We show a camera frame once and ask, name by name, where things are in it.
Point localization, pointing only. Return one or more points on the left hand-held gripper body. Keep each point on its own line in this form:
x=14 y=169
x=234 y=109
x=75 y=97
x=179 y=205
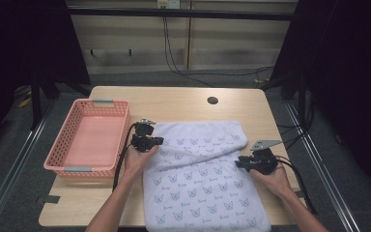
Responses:
x=143 y=140

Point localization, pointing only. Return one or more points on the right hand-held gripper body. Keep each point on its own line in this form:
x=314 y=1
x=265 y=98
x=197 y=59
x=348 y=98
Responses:
x=265 y=161

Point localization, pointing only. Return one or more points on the white printed towel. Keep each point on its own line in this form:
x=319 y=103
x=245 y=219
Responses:
x=203 y=187

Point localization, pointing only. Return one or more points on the pink plastic basket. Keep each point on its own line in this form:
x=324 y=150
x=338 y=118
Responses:
x=90 y=141

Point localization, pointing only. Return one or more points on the person's right hand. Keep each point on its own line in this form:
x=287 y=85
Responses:
x=272 y=182

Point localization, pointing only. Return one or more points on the person's left hand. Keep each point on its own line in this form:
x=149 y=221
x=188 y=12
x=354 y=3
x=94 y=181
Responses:
x=136 y=162

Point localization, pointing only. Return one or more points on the grey tape strip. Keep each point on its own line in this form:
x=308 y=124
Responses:
x=50 y=199
x=299 y=194

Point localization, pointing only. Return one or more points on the round black table grommet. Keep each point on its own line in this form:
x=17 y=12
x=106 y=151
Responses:
x=212 y=100

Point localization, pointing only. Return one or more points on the black metal stand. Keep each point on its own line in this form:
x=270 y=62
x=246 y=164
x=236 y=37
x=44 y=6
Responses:
x=36 y=103

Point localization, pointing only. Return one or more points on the dark curtain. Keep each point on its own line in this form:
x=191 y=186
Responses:
x=351 y=80
x=19 y=48

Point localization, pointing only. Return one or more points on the small yellow item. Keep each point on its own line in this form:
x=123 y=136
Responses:
x=24 y=102

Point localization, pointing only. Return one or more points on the black horizontal metal bar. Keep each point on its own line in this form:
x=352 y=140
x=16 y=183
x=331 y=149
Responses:
x=174 y=13

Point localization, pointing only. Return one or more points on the metal floor rail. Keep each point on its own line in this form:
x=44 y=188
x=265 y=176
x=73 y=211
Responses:
x=322 y=170
x=16 y=161

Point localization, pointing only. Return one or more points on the white wall socket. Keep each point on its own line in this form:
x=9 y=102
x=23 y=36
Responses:
x=169 y=4

